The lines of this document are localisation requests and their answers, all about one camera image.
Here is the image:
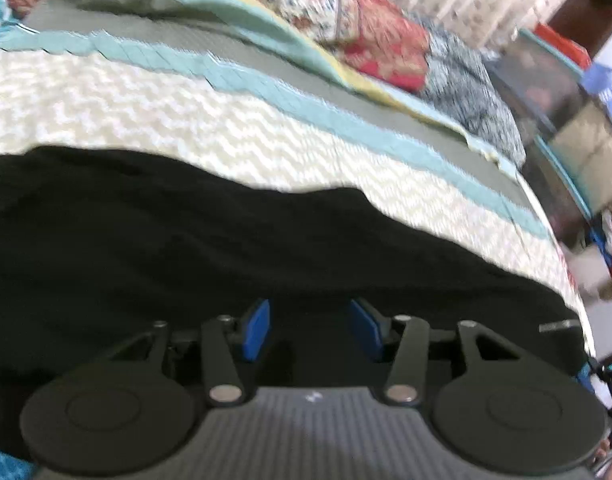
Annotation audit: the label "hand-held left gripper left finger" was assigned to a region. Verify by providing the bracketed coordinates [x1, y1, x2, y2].
[104, 299, 272, 407]

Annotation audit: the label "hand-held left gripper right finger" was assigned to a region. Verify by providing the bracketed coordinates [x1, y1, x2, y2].
[349, 298, 534, 407]

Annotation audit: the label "black pants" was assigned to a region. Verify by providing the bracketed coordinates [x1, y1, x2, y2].
[0, 146, 589, 461]

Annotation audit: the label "pile of colourful clothes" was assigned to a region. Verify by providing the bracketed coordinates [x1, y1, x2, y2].
[578, 207, 612, 301]

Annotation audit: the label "dark blue patterned pillow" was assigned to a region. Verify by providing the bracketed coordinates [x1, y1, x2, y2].
[416, 17, 527, 166]

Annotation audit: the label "glass front cabinet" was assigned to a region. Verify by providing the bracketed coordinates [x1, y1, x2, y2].
[483, 27, 612, 248]

